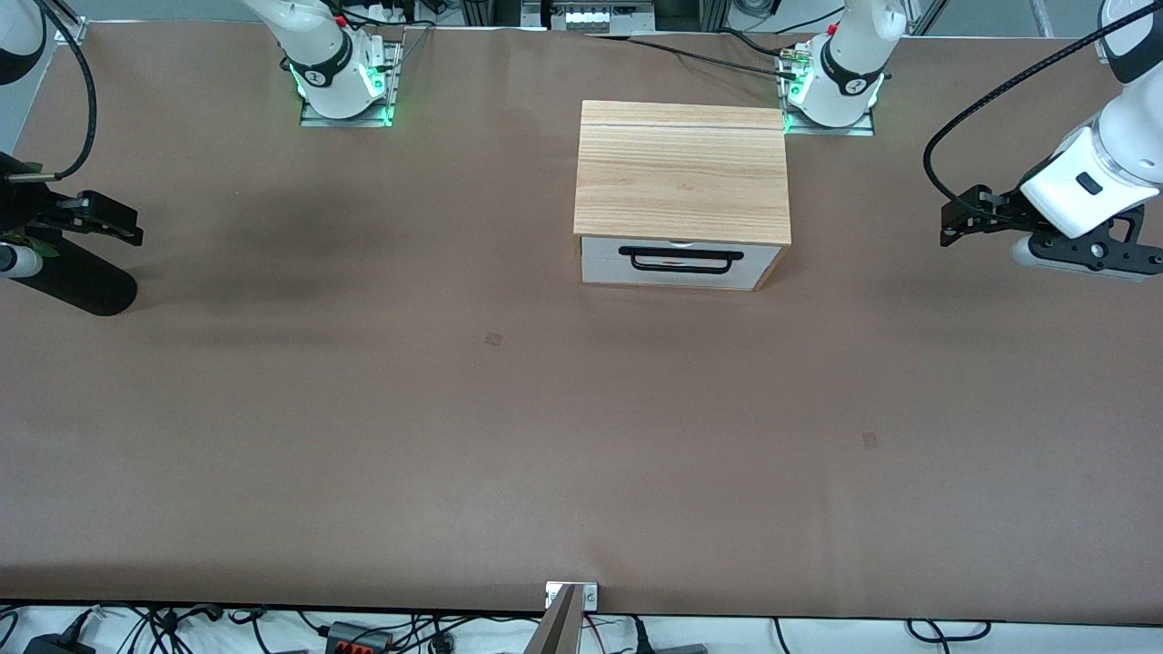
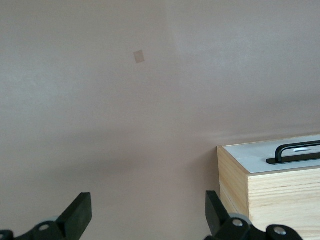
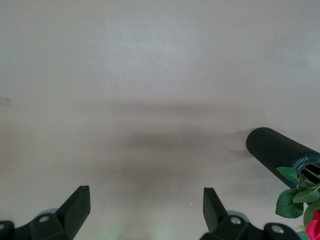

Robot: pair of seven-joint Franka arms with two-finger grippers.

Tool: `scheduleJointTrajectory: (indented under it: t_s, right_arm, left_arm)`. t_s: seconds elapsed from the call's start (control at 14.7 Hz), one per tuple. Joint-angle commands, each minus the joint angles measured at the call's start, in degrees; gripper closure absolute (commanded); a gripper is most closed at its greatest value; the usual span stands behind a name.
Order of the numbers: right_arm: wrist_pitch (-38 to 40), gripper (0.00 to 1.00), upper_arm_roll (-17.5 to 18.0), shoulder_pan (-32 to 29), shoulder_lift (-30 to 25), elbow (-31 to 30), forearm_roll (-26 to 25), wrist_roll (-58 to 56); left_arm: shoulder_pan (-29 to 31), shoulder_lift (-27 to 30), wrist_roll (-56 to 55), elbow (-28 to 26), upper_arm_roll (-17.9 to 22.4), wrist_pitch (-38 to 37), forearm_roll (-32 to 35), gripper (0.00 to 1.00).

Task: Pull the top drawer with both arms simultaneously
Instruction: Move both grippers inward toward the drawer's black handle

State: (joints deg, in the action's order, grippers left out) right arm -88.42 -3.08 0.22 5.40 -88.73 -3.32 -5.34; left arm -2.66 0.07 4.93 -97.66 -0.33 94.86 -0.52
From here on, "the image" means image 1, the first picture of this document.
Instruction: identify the white drawer with black handle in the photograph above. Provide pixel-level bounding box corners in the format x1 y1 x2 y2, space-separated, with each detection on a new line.
581 236 784 292

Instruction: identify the light wooden drawer cabinet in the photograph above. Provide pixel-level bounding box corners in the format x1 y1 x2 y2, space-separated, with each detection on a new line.
572 100 793 292

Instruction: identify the black vase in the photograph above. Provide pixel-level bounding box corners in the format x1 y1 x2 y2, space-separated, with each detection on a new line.
0 231 138 317

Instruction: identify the black power adapter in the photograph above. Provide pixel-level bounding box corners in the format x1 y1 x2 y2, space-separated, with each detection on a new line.
22 631 97 654

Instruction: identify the white power strip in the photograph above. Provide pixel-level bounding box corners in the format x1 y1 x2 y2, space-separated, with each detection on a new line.
549 0 657 35

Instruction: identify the black and orange connector block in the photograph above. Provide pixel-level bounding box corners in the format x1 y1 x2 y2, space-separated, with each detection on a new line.
325 621 393 654

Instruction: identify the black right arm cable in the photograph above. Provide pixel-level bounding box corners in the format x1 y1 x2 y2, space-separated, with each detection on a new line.
5 0 99 183

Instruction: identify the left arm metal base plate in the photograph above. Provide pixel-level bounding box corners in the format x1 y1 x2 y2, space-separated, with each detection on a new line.
780 44 877 137

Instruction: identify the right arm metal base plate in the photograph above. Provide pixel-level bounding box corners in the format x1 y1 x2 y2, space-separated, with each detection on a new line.
300 40 403 129

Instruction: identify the black cable across table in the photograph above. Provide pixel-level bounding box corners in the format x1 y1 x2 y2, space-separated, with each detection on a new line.
586 33 802 81

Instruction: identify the black looped cable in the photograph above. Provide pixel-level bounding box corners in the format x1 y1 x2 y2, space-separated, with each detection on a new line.
906 619 993 643

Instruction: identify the small metal clamp bracket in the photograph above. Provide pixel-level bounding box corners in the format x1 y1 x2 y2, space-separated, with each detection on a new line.
545 581 600 611

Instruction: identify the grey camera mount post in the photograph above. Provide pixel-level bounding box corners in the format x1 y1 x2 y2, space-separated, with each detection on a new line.
524 585 582 654

